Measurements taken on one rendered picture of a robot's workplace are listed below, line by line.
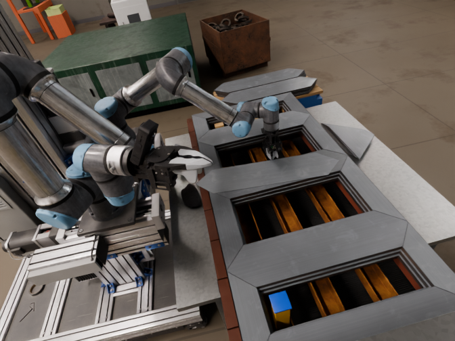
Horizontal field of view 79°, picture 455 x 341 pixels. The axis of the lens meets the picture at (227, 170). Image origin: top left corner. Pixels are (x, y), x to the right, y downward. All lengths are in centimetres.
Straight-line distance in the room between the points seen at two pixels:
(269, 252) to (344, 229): 32
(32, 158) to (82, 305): 134
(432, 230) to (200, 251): 103
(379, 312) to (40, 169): 111
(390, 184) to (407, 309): 69
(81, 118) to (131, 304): 133
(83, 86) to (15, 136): 315
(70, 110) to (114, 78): 302
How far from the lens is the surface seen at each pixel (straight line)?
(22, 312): 234
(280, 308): 101
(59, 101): 89
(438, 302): 116
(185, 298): 130
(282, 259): 111
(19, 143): 91
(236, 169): 146
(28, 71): 91
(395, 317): 109
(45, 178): 97
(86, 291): 214
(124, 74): 385
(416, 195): 159
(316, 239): 117
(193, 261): 137
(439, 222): 152
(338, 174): 146
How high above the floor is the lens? 183
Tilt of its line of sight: 42 degrees down
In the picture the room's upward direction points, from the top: 11 degrees counter-clockwise
